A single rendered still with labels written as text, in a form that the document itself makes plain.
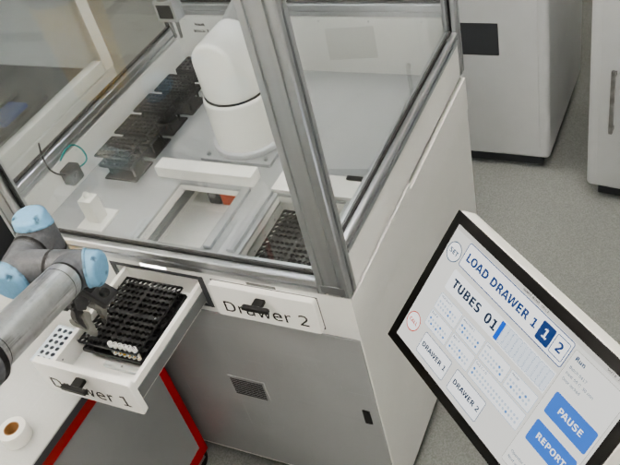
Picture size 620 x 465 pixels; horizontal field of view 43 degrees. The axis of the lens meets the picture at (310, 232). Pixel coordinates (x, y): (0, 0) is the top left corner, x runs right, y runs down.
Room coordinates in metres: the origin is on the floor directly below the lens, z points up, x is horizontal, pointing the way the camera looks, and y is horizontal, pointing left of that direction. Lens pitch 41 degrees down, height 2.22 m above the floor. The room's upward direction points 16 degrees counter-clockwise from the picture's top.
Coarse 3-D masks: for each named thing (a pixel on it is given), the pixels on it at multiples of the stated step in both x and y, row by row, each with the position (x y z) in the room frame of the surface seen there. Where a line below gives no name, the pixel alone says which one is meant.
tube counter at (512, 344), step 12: (492, 312) 0.91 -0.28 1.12; (480, 324) 0.92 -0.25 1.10; (492, 324) 0.90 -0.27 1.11; (504, 324) 0.88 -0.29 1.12; (492, 336) 0.88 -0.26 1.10; (504, 336) 0.86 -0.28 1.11; (516, 336) 0.85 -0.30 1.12; (504, 348) 0.85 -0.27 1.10; (516, 348) 0.83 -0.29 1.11; (528, 348) 0.82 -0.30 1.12; (516, 360) 0.82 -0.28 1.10; (528, 360) 0.80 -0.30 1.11; (540, 360) 0.78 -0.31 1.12; (528, 372) 0.79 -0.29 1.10; (540, 372) 0.77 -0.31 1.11; (552, 372) 0.76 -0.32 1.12; (540, 384) 0.76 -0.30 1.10
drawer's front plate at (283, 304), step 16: (224, 288) 1.38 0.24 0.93; (240, 288) 1.36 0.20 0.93; (256, 288) 1.35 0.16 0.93; (240, 304) 1.36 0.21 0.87; (272, 304) 1.31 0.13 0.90; (288, 304) 1.28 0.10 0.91; (304, 304) 1.26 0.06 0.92; (256, 320) 1.35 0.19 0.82; (272, 320) 1.32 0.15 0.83; (288, 320) 1.29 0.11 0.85; (304, 320) 1.27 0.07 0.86; (320, 320) 1.25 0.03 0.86
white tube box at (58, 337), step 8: (56, 328) 1.55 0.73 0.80; (64, 328) 1.54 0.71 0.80; (72, 328) 1.53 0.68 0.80; (56, 336) 1.52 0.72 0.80; (64, 336) 1.51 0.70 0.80; (48, 344) 1.50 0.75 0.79; (56, 344) 1.49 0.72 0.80; (40, 352) 1.48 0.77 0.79; (48, 352) 1.47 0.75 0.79; (56, 352) 1.46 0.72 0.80
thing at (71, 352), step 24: (168, 288) 1.53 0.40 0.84; (192, 288) 1.48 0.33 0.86; (96, 312) 1.47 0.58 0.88; (192, 312) 1.40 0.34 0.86; (72, 336) 1.40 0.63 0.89; (168, 336) 1.31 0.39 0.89; (72, 360) 1.36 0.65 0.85; (96, 360) 1.35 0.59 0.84; (120, 360) 1.33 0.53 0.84; (144, 384) 1.21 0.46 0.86
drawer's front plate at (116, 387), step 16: (48, 368) 1.29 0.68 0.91; (64, 368) 1.26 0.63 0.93; (80, 368) 1.25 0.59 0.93; (48, 384) 1.32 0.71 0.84; (96, 384) 1.22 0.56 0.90; (112, 384) 1.18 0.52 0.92; (128, 384) 1.16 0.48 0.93; (96, 400) 1.24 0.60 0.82; (112, 400) 1.21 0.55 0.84; (128, 400) 1.17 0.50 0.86; (144, 400) 1.17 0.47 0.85
